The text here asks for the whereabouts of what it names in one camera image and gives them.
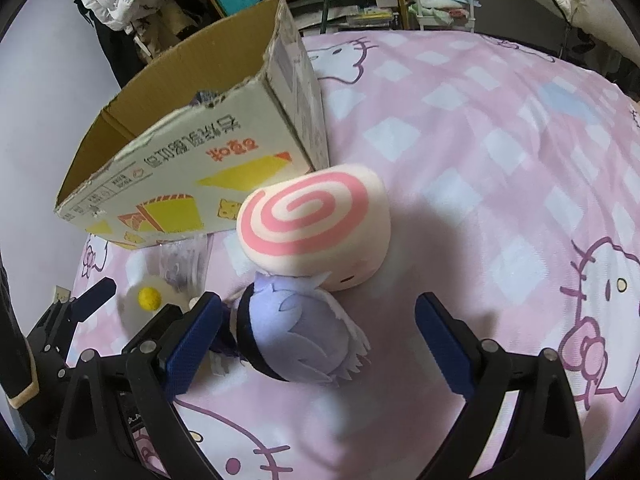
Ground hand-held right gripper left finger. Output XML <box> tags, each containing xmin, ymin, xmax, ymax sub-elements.
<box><xmin>54</xmin><ymin>291</ymin><xmax>224</xmax><ymax>480</ymax></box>

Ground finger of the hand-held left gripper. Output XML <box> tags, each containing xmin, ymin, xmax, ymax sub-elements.
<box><xmin>66</xmin><ymin>278</ymin><xmax>118</xmax><ymax>322</ymax></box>

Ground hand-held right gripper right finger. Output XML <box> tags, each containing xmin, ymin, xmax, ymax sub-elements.
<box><xmin>414</xmin><ymin>291</ymin><xmax>587</xmax><ymax>480</ymax></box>

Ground purple-haired plush doll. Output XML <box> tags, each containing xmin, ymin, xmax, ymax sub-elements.
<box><xmin>207</xmin><ymin>269</ymin><xmax>372</xmax><ymax>387</ymax></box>

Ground printed cardboard box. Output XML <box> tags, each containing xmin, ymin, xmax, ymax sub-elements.
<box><xmin>53</xmin><ymin>0</ymin><xmax>331</xmax><ymax>252</ymax></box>

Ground dark cloth with cream edge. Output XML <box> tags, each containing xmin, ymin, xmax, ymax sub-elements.
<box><xmin>0</xmin><ymin>255</ymin><xmax>42</xmax><ymax>411</ymax></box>

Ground white pompom with yellow ball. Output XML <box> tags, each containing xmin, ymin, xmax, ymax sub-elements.
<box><xmin>118</xmin><ymin>274</ymin><xmax>201</xmax><ymax>332</ymax></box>

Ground clear plastic bag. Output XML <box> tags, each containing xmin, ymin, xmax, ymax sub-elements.
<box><xmin>156</xmin><ymin>234</ymin><xmax>212</xmax><ymax>297</ymax></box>

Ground pink cartoon cat bedsheet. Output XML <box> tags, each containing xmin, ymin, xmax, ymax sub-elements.
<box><xmin>69</xmin><ymin>29</ymin><xmax>640</xmax><ymax>480</ymax></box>

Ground pink swirl roll plush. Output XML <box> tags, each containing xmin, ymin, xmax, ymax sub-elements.
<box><xmin>235</xmin><ymin>162</ymin><xmax>392</xmax><ymax>292</ymax></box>

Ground black hanging coat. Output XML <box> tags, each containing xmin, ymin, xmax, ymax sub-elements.
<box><xmin>74</xmin><ymin>0</ymin><xmax>152</xmax><ymax>102</ymax></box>

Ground beige hanging clothes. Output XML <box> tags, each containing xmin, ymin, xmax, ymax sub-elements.
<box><xmin>132</xmin><ymin>0</ymin><xmax>202</xmax><ymax>60</ymax></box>

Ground pile of papers and magazines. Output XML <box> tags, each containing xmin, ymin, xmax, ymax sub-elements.
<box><xmin>289</xmin><ymin>0</ymin><xmax>402</xmax><ymax>35</ymax></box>

